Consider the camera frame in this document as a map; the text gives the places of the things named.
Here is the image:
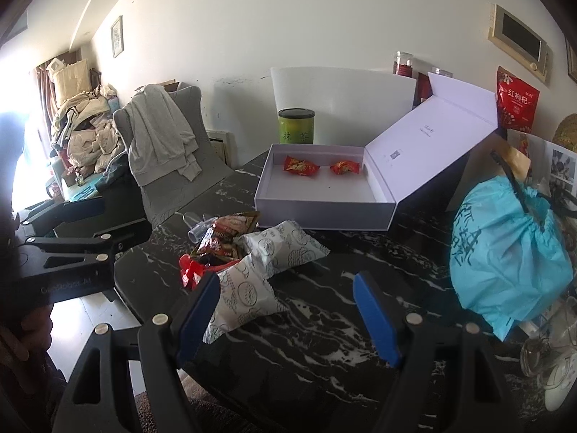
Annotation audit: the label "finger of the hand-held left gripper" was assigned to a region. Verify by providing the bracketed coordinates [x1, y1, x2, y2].
[15, 197, 106, 236]
[20, 219, 153, 281]

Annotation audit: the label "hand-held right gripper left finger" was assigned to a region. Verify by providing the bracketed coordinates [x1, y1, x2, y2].
[52, 272, 221, 433]

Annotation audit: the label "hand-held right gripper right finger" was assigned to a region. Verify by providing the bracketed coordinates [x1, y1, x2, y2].
[353, 272, 529, 433]

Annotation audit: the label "red ketchup packet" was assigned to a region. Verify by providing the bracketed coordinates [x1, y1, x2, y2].
[179, 254, 218, 290]

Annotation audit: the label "white patterned snack packet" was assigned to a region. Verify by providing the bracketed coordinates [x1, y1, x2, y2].
[201, 255, 290, 345]
[238, 219, 331, 280]

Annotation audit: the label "red brown snack packet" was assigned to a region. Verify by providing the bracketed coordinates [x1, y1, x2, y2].
[197, 228, 247, 263]

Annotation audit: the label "white gift box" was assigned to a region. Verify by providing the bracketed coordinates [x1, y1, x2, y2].
[254, 72, 499, 232]

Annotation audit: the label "person's left forearm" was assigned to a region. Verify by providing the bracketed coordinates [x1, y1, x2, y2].
[0, 325, 69, 416]

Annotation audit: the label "person's left hand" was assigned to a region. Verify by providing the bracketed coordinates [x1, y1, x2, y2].
[19, 304, 53, 353]

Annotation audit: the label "teal box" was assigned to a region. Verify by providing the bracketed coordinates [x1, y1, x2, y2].
[58, 171, 110, 202]

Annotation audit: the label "pile of clothes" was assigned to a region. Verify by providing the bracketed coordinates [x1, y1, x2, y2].
[47, 56, 132, 178]

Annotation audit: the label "clear acrylic stand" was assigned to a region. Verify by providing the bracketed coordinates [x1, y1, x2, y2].
[182, 210, 223, 242]

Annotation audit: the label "grey hoodie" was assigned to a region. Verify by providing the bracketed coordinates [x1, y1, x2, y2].
[124, 84, 203, 187]

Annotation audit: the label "grey chair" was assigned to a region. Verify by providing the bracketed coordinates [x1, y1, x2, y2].
[113, 84, 235, 229]

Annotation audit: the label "curtain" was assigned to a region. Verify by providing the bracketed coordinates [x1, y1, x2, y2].
[35, 60, 57, 114]

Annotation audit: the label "blue plastic bag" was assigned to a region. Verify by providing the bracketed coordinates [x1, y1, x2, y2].
[449, 176, 576, 342]

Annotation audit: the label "red candy packet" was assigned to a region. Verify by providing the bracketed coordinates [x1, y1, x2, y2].
[329, 159, 361, 176]
[283, 155, 321, 177]

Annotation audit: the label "clear glassware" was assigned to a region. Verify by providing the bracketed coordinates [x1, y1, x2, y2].
[520, 298, 577, 412]

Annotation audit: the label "green tea can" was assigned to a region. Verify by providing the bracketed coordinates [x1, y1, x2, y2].
[278, 108, 316, 146]

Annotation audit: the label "brown paper bag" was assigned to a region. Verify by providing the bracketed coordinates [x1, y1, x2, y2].
[489, 135, 535, 214]

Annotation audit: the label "red box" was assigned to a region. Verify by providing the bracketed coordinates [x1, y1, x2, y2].
[412, 72, 434, 110]

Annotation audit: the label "printed paper sheets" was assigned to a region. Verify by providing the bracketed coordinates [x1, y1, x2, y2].
[507, 128, 577, 196]

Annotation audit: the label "glass jar red contents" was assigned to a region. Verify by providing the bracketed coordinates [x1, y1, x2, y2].
[391, 51, 416, 77]

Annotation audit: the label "red printed pouch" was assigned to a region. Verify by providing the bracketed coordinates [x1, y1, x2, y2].
[496, 65, 541, 134]

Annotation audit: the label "woven straw hat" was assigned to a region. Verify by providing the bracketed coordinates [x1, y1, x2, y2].
[552, 114, 577, 150]

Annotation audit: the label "small wall picture frame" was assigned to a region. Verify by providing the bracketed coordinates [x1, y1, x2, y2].
[110, 15, 124, 58]

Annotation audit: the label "wall intercom panel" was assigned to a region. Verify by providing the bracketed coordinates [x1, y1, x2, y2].
[490, 4, 555, 87]

